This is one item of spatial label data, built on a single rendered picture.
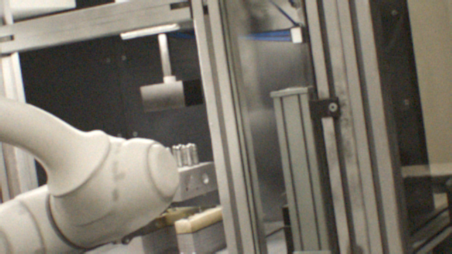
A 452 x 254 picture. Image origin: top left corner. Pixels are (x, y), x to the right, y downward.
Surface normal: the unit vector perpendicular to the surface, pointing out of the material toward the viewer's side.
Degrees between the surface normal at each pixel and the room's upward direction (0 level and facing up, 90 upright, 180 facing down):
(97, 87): 90
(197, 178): 90
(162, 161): 79
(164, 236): 90
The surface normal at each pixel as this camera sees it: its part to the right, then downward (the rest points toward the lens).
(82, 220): -0.26, 0.61
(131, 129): -0.47, 0.11
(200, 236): 0.87, -0.10
